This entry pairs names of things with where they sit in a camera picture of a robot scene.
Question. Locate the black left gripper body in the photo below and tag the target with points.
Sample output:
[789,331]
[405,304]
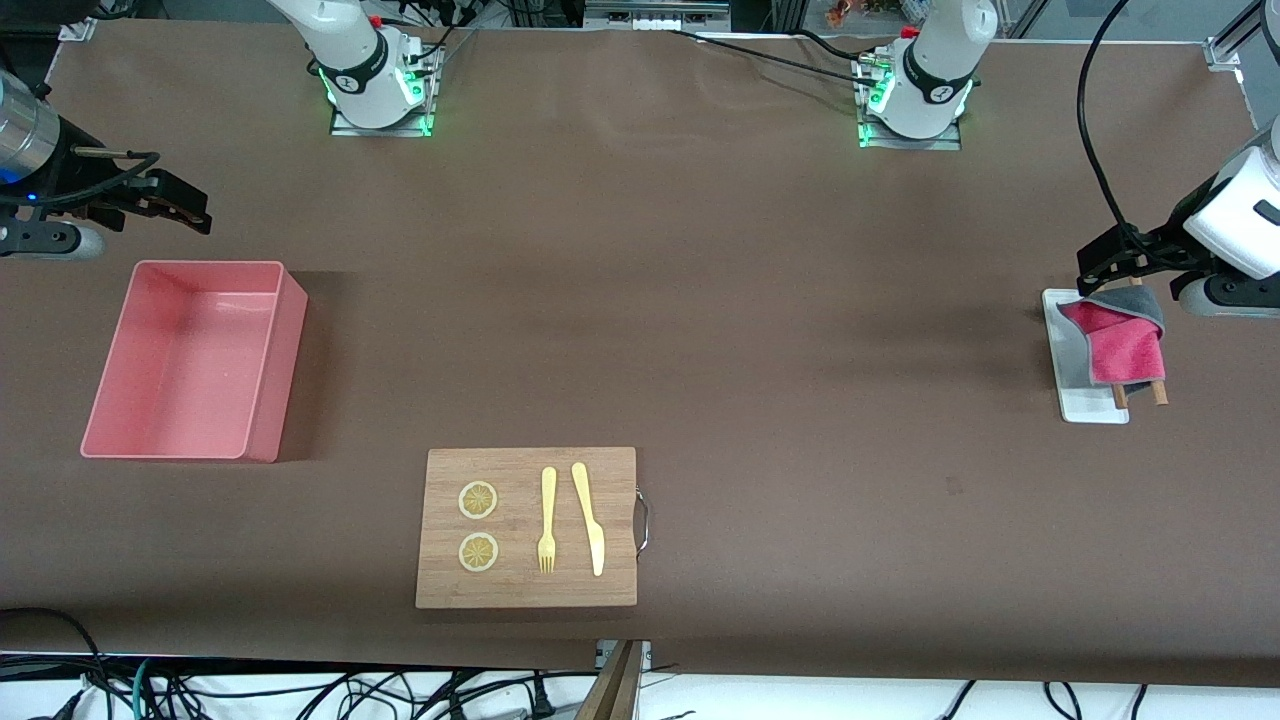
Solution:
[1160,243]

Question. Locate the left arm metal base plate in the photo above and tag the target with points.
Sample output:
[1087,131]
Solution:
[915,143]

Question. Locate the silver corner bracket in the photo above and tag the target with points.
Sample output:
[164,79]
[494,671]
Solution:
[78,30]
[1222,55]

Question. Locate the grey power strip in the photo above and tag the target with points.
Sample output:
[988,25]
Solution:
[655,12]

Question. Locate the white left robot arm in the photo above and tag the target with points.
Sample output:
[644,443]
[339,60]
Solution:
[935,60]

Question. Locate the brown table cover sheet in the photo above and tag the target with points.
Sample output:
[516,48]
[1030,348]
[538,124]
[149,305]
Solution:
[700,300]

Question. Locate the small metal bracket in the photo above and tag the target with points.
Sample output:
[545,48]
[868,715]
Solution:
[603,655]

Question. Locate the yellow plastic fork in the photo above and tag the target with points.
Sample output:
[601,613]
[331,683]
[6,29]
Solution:
[548,490]

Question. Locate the lemon slice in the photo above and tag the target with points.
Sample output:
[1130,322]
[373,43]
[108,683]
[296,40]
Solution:
[478,552]
[478,500]

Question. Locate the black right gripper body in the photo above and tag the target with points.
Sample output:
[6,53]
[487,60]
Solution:
[72,170]

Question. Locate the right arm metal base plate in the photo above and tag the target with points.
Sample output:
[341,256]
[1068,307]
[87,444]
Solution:
[390,130]

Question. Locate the yellow plastic knife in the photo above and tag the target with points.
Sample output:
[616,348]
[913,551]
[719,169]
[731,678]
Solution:
[590,525]

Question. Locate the wooden cutting board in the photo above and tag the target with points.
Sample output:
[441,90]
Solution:
[515,470]

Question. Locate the black power plug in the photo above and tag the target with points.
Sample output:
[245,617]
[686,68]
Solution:
[541,705]

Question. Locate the pink plastic bin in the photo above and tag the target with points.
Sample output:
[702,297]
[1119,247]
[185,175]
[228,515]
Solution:
[190,360]

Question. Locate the pink and grey cloth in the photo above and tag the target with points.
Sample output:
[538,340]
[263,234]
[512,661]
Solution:
[1125,350]

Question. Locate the white rectangular tray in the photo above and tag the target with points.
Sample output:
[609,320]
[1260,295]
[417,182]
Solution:
[1090,410]

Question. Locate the brown wooden post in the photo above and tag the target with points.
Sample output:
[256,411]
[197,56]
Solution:
[615,690]

